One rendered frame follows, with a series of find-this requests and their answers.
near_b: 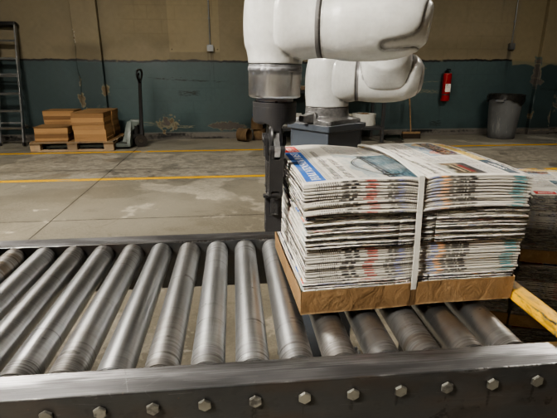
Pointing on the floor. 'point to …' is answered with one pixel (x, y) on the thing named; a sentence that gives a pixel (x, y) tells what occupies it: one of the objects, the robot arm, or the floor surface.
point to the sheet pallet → (77, 129)
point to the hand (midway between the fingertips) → (273, 212)
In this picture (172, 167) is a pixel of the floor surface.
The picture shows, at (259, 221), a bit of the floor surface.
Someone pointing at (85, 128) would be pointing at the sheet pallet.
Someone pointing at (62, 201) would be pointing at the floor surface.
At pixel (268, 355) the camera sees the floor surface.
